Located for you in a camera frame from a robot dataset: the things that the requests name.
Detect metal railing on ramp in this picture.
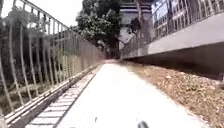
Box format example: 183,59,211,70
120,0,224,54

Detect grey concrete ramp wall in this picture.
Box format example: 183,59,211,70
119,12,224,64

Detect pale concrete path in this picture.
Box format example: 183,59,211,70
55,59,209,128

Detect concrete kerb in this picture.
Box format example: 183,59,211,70
3,64,101,128

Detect drain grating strip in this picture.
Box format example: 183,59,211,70
24,71,98,128

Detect metal railing fence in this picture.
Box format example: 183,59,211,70
0,0,107,128

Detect pale building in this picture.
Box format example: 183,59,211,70
117,0,154,51

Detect robot's own part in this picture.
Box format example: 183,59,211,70
137,120,150,128

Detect strip of dry leaves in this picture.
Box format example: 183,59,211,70
120,60,224,128

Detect trees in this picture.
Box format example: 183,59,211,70
70,0,123,59

